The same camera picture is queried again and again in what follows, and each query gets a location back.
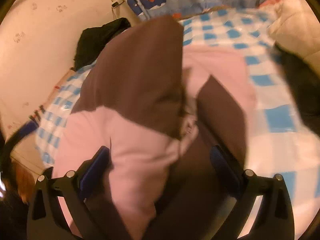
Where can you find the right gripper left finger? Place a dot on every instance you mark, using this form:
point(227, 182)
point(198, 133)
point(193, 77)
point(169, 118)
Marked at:
point(45, 216)

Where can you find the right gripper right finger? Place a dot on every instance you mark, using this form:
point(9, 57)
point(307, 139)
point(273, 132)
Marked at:
point(274, 219)

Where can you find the pink and brown jacket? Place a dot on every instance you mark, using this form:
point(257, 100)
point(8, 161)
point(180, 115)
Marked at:
point(160, 107)

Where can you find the beige pillow with red stripes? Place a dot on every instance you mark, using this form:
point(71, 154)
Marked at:
point(25, 153)

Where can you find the blue white checkered quilt bag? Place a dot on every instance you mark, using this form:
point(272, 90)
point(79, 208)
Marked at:
point(278, 143)

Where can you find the black garment pile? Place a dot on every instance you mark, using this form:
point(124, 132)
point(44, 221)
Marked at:
point(93, 40)

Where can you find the white wall socket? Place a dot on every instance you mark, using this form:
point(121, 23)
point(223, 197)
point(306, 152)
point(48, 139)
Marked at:
point(116, 3)

